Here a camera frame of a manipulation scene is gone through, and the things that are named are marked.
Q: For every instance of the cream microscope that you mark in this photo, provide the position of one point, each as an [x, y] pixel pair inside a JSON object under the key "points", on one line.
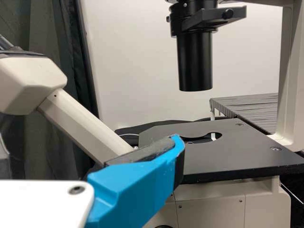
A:
{"points": [[237, 152]]}

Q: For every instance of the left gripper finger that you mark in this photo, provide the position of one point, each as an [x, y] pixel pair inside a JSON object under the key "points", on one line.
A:
{"points": [[133, 185]]}

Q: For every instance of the black platform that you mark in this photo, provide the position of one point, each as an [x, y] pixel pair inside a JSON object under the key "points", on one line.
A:
{"points": [[251, 109]]}

